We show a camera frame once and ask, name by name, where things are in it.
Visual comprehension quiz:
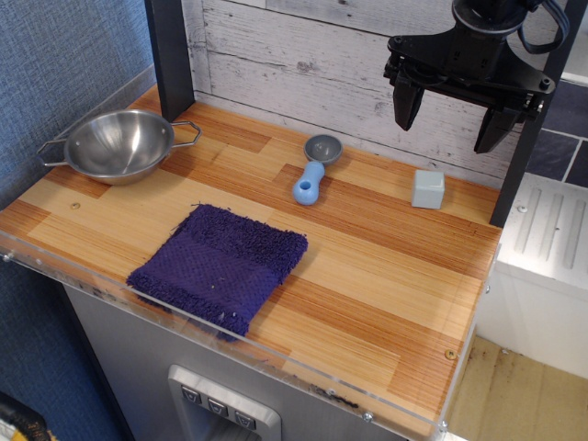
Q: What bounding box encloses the silver dispenser button panel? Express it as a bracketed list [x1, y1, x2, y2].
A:
[168, 365, 282, 440]

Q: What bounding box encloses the stainless steel bowl with handles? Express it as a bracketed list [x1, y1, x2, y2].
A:
[38, 109, 202, 186]

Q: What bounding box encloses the purple towel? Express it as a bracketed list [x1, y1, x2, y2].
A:
[127, 204, 308, 340]

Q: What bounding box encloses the clear acrylic edge guard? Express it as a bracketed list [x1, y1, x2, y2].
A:
[1, 232, 492, 440]

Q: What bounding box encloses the grey cube block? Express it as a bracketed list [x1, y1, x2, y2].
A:
[412, 170, 446, 209]

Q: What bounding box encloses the silver toy fridge cabinet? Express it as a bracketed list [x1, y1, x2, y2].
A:
[66, 287, 442, 440]

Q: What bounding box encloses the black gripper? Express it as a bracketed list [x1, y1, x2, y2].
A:
[384, 24, 555, 153]

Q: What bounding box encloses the blue spoon with grey bowl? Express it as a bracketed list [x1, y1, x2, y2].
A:
[292, 134, 344, 206]

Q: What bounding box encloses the black left frame post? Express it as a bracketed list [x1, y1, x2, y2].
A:
[144, 0, 195, 121]

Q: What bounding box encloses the black yellow object corner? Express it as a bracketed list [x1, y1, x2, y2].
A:
[1, 392, 57, 441]

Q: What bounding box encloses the white toy sink counter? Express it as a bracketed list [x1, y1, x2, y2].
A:
[477, 174, 587, 377]

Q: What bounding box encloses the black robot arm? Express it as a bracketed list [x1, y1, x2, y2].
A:
[384, 1, 570, 153]

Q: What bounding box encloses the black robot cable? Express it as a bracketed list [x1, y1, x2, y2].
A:
[517, 0, 571, 55]

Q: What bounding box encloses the black frame post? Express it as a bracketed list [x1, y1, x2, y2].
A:
[488, 0, 585, 227]
[144, 0, 195, 121]

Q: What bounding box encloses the black right frame post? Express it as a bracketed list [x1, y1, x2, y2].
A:
[488, 0, 585, 227]

